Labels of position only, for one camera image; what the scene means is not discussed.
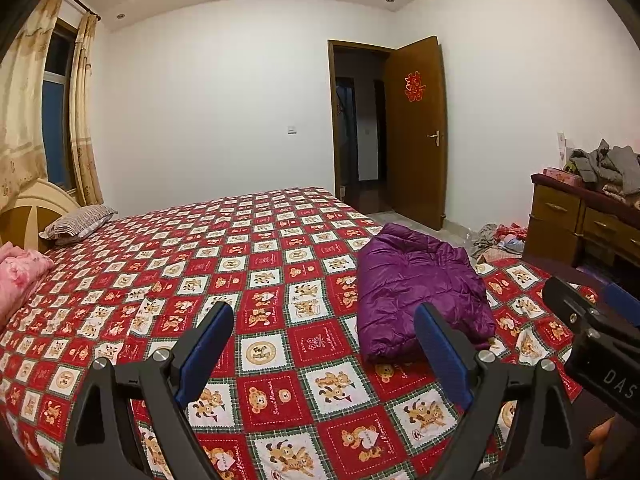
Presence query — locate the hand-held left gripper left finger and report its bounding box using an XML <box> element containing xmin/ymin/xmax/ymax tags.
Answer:
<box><xmin>60</xmin><ymin>301</ymin><xmax>236</xmax><ymax>480</ymax></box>

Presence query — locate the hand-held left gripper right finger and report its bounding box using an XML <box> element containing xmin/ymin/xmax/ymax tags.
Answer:
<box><xmin>414</xmin><ymin>302</ymin><xmax>586</xmax><ymax>480</ymax></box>

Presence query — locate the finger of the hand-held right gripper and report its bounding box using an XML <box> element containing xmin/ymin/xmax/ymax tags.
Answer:
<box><xmin>542</xmin><ymin>276</ymin><xmax>601</xmax><ymax>341</ymax></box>
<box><xmin>602</xmin><ymin>282</ymin><xmax>640</xmax><ymax>328</ymax></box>

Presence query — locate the purple puffer jacket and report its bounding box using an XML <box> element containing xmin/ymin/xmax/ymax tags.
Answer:
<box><xmin>356</xmin><ymin>222</ymin><xmax>497</xmax><ymax>363</ymax></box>

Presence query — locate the pile of clothes on floor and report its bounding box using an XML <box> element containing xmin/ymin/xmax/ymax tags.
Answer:
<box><xmin>470</xmin><ymin>220</ymin><xmax>528</xmax><ymax>263</ymax></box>

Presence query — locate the pile of grey clothes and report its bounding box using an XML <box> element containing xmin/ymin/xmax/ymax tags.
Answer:
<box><xmin>562</xmin><ymin>140</ymin><xmax>640</xmax><ymax>206</ymax></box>

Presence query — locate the person's right hand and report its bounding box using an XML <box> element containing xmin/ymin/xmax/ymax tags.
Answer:
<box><xmin>586</xmin><ymin>417</ymin><xmax>617</xmax><ymax>461</ymax></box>

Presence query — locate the brown wooden dresser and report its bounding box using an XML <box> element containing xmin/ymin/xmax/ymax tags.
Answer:
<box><xmin>520</xmin><ymin>172</ymin><xmax>640</xmax><ymax>273</ymax></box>

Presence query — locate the bed with red patterned sheet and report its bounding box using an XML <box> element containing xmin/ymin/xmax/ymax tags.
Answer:
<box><xmin>0</xmin><ymin>186</ymin><xmax>601</xmax><ymax>480</ymax></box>

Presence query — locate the pink box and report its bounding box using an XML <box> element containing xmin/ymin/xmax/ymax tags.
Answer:
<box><xmin>544</xmin><ymin>166</ymin><xmax>583</xmax><ymax>183</ymax></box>

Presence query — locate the striped pillow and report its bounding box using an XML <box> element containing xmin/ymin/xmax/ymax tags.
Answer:
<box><xmin>39</xmin><ymin>204</ymin><xmax>119</xmax><ymax>246</ymax></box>

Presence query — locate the pink blanket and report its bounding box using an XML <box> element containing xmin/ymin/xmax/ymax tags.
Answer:
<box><xmin>0</xmin><ymin>241</ymin><xmax>56</xmax><ymax>328</ymax></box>

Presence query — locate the brown wooden door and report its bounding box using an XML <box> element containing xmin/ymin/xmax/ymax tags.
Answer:
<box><xmin>382</xmin><ymin>36</ymin><xmax>448</xmax><ymax>231</ymax></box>

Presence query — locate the wooden bed headboard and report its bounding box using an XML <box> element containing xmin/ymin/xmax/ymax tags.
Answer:
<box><xmin>0</xmin><ymin>180</ymin><xmax>82</xmax><ymax>253</ymax></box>

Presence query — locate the red paper door decoration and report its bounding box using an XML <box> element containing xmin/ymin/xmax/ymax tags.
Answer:
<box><xmin>400</xmin><ymin>71</ymin><xmax>423</xmax><ymax>103</ymax></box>

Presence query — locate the beige patterned curtain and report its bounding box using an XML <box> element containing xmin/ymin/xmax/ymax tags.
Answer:
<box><xmin>0</xmin><ymin>0</ymin><xmax>66</xmax><ymax>211</ymax></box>
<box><xmin>67</xmin><ymin>12</ymin><xmax>104</xmax><ymax>206</ymax></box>

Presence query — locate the window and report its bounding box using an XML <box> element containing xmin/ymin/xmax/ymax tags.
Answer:
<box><xmin>42</xmin><ymin>17</ymin><xmax>78</xmax><ymax>193</ymax></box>

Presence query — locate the curtain rod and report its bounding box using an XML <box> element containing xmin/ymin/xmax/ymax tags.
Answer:
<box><xmin>60</xmin><ymin>0</ymin><xmax>102</xmax><ymax>22</ymax></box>

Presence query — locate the brown wooden door frame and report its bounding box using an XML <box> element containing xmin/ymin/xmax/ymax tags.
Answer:
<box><xmin>327</xmin><ymin>39</ymin><xmax>398</xmax><ymax>206</ymax></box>

